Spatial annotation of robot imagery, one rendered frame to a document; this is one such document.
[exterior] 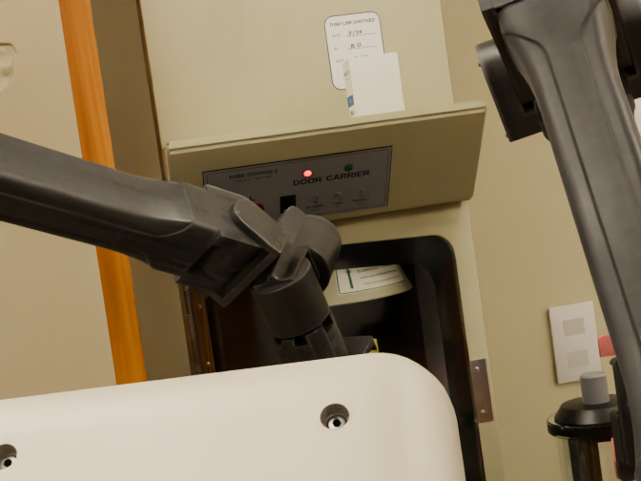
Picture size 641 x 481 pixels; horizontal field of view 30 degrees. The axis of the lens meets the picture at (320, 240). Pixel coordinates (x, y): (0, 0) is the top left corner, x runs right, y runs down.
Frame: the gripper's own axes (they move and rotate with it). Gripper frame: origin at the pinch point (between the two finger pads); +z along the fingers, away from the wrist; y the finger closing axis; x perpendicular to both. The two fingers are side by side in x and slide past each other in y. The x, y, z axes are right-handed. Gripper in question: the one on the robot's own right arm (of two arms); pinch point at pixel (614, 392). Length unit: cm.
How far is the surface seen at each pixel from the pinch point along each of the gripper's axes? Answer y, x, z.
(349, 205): 22.5, 22.7, 8.1
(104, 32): 50, 45, 55
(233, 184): 26.5, 34.7, 4.3
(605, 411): -2.2, 0.5, 1.9
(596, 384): 0.2, 0.1, 4.4
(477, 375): 1.9, 10.6, 11.9
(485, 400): -1.0, 10.1, 11.9
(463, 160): 25.4, 10.8, 5.3
